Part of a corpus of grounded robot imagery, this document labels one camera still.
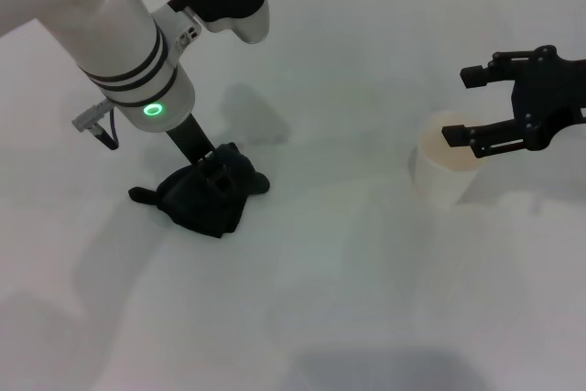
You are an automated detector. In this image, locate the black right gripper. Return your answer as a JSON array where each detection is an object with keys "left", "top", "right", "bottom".
[{"left": 440, "top": 44, "right": 586, "bottom": 159}]

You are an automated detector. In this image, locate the translucent plastic cup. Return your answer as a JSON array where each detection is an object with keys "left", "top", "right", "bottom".
[{"left": 409, "top": 110, "right": 487, "bottom": 207}]

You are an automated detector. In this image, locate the dark blue rag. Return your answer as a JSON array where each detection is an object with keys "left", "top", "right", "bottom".
[{"left": 127, "top": 142, "right": 271, "bottom": 240}]

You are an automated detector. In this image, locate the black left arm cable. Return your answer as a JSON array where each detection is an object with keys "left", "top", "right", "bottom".
[{"left": 71, "top": 102, "right": 121, "bottom": 152}]

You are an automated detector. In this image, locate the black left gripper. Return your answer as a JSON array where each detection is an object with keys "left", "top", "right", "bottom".
[{"left": 164, "top": 114, "right": 235, "bottom": 194}]

